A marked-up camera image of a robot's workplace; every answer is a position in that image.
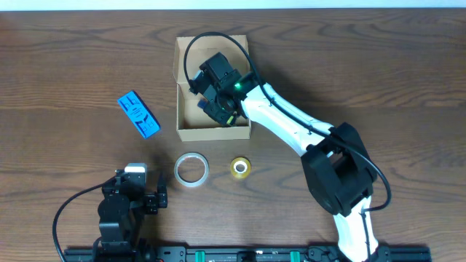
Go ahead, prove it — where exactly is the large clear tape roll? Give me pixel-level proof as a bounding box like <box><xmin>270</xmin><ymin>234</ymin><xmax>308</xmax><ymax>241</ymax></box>
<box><xmin>173</xmin><ymin>152</ymin><xmax>210</xmax><ymax>188</ymax></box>

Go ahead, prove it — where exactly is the brown cardboard box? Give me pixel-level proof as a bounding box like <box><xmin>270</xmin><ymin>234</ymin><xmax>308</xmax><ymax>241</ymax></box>
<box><xmin>173</xmin><ymin>36</ymin><xmax>251</xmax><ymax>142</ymax></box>

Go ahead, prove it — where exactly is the blue plastic block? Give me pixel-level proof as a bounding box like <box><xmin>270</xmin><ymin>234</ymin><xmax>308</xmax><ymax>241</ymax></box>
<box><xmin>117</xmin><ymin>90</ymin><xmax>161</xmax><ymax>139</ymax></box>

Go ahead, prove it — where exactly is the small yellow tape roll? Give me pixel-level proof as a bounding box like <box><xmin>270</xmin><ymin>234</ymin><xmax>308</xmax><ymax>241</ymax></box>
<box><xmin>230</xmin><ymin>157</ymin><xmax>251</xmax><ymax>179</ymax></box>

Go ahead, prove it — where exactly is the yellow blue highlighter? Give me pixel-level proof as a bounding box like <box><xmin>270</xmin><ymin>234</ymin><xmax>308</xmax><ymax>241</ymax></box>
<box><xmin>197</xmin><ymin>100</ymin><xmax>237</xmax><ymax>127</ymax></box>

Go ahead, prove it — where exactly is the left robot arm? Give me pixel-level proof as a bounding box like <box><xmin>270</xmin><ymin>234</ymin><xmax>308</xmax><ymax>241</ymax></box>
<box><xmin>98</xmin><ymin>170</ymin><xmax>168</xmax><ymax>255</ymax></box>

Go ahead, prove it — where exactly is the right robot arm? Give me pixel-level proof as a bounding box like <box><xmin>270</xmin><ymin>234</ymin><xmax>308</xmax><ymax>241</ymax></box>
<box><xmin>188</xmin><ymin>52</ymin><xmax>380</xmax><ymax>261</ymax></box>

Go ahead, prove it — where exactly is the right black cable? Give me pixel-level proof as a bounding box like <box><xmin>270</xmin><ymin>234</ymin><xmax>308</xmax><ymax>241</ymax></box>
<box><xmin>183</xmin><ymin>31</ymin><xmax>392</xmax><ymax>213</ymax></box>

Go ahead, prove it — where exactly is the black cable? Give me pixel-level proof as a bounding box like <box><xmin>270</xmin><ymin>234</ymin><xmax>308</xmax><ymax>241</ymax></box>
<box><xmin>183</xmin><ymin>31</ymin><xmax>392</xmax><ymax>213</ymax></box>
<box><xmin>52</xmin><ymin>175</ymin><xmax>118</xmax><ymax>261</ymax></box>

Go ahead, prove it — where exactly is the left black cable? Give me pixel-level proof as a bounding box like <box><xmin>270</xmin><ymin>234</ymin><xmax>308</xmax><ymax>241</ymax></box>
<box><xmin>52</xmin><ymin>175</ymin><xmax>118</xmax><ymax>261</ymax></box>

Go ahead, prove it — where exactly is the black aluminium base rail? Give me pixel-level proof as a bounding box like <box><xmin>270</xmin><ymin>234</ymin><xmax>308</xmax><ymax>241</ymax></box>
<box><xmin>64</xmin><ymin>245</ymin><xmax>432</xmax><ymax>262</ymax></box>

